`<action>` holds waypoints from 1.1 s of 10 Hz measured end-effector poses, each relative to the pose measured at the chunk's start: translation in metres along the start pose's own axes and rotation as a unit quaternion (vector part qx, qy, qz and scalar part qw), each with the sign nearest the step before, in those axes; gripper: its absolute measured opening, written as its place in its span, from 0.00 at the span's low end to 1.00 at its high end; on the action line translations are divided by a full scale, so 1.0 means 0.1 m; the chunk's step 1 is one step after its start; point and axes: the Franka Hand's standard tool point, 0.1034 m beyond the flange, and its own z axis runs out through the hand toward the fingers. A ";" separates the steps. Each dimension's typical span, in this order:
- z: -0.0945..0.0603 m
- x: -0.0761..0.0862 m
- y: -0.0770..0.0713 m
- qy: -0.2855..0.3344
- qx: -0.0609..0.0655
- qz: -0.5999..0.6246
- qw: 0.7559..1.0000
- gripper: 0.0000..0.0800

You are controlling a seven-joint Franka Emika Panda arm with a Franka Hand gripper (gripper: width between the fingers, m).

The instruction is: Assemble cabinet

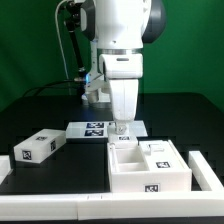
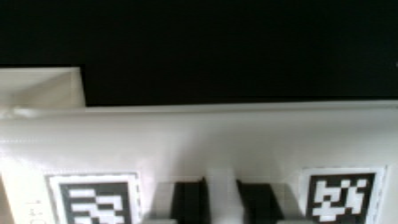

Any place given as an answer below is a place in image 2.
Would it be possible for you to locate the white cabinet box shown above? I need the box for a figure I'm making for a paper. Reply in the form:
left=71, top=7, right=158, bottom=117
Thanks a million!
left=0, top=67, right=85, bottom=108

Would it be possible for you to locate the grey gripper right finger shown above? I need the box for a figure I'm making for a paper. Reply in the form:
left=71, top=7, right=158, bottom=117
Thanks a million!
left=236, top=181, right=282, bottom=224

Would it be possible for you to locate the white cabinet door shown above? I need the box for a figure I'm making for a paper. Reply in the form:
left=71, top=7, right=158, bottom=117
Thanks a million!
left=0, top=100, right=398, bottom=224

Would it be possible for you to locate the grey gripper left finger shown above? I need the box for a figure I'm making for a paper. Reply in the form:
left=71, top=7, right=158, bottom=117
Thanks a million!
left=170, top=178, right=209, bottom=224

